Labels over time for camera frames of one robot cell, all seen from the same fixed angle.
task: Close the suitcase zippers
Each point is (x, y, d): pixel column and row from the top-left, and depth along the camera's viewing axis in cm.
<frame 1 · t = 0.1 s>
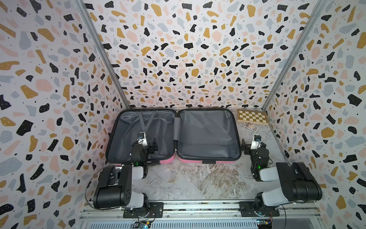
left hand: (149, 138, 90), fingers open
right hand: (252, 139, 90), fingers open
pink hard-shell suitcase: (188, 136, 102), point 4 cm above the table
wooden chessboard: (252, 117, 115), point 4 cm above the table
purple card box: (251, 127, 112), on the table

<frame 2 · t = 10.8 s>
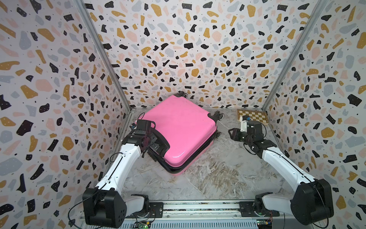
left hand: (152, 137, 83), fingers open
right hand: (232, 130, 85), fingers open
pink hard-shell suitcase: (186, 131, 85), point 20 cm above the table
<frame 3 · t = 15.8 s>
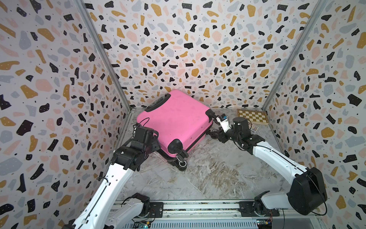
left hand: (156, 142, 73), fingers open
right hand: (217, 129, 83), fingers open
pink hard-shell suitcase: (181, 121, 87), point 22 cm above the table
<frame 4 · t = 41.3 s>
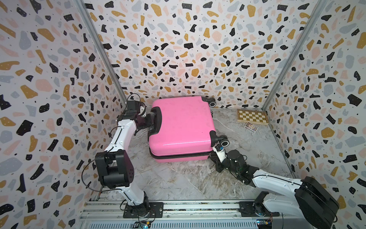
left hand: (154, 120, 88), fingers open
right hand: (211, 158, 84), fingers closed
pink hard-shell suitcase: (183, 129, 81), point 24 cm above the table
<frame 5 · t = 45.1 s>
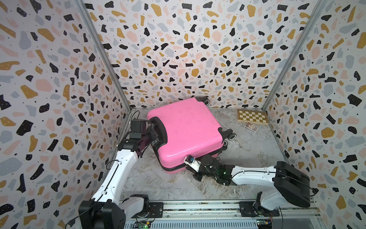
left hand: (156, 131, 80), fingers open
right hand: (187, 168, 79), fingers closed
